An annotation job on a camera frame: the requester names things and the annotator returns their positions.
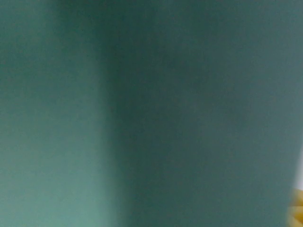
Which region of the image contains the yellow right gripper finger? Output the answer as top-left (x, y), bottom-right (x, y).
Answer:
top-left (286, 187), bottom-right (303, 227)

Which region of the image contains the teal cardboard box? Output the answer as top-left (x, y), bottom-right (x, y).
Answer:
top-left (0, 0), bottom-right (303, 227)

